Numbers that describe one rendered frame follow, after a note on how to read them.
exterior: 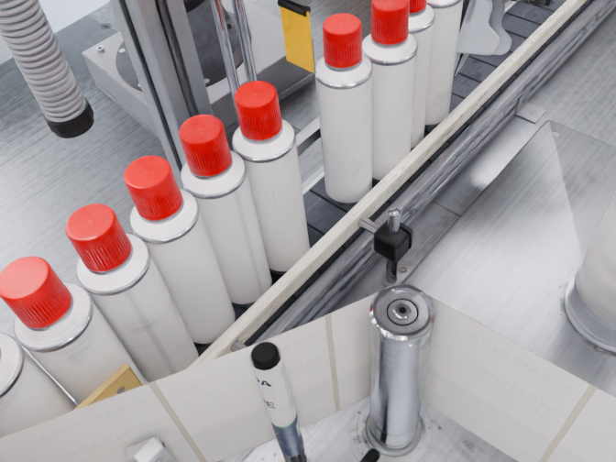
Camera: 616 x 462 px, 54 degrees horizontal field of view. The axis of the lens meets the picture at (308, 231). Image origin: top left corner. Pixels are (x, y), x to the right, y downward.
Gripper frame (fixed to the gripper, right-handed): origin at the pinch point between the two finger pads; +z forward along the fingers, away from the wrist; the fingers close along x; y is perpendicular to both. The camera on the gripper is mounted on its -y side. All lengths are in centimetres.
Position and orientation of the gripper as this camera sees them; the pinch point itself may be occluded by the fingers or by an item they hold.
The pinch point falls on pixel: (450, 61)
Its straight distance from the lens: 74.5
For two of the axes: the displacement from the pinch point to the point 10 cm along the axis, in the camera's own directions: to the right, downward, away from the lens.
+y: 7.5, 4.7, -4.6
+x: 6.1, -2.3, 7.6
